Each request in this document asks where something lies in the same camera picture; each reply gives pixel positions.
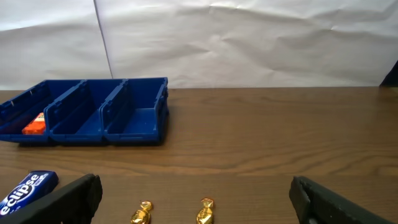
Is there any gold candy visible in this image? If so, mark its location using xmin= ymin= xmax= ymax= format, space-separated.
xmin=195 ymin=197 xmax=215 ymax=224
xmin=129 ymin=200 xmax=154 ymax=224

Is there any orange candy box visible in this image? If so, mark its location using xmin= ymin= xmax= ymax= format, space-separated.
xmin=21 ymin=112 xmax=47 ymax=136

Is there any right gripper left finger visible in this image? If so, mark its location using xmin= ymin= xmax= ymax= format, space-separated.
xmin=0 ymin=173 xmax=103 ymax=224

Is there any blue candy pack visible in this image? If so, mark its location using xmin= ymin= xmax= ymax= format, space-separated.
xmin=0 ymin=170 xmax=60 ymax=218

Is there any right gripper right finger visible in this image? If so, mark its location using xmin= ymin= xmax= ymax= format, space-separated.
xmin=289 ymin=175 xmax=396 ymax=224

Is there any blue tray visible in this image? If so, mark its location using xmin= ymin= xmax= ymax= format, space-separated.
xmin=0 ymin=77 xmax=170 ymax=146

